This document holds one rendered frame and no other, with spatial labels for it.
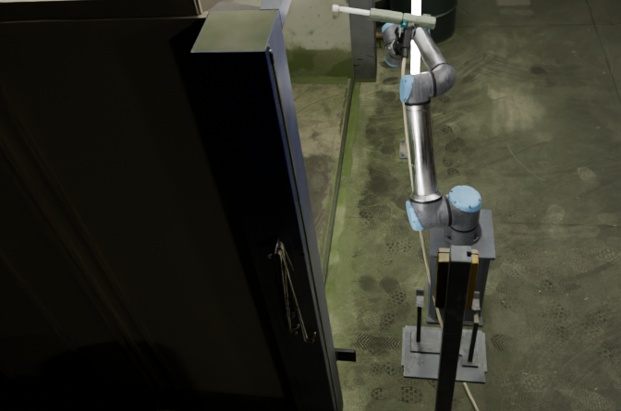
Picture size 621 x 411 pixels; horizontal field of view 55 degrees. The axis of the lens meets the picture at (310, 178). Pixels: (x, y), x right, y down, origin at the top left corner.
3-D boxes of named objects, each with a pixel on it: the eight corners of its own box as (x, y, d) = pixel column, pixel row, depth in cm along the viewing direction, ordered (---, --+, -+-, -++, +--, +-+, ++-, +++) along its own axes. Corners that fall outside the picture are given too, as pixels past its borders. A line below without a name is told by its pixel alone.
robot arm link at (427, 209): (449, 232, 282) (437, 73, 258) (412, 237, 282) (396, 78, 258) (441, 219, 296) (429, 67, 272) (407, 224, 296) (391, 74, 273)
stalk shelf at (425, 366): (403, 378, 236) (403, 376, 235) (405, 327, 252) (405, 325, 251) (484, 384, 231) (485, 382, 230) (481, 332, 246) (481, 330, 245)
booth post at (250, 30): (340, 439, 299) (265, 51, 135) (304, 435, 302) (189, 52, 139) (343, 404, 311) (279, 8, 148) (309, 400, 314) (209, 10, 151)
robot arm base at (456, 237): (480, 217, 304) (481, 204, 297) (482, 247, 291) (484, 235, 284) (442, 216, 308) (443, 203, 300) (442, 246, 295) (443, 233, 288)
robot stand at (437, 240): (480, 281, 353) (491, 209, 307) (482, 327, 332) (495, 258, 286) (426, 278, 358) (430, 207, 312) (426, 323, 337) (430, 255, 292)
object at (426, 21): (429, 63, 281) (434, 18, 284) (431, 59, 276) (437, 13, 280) (326, 48, 281) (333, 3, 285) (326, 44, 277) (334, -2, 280)
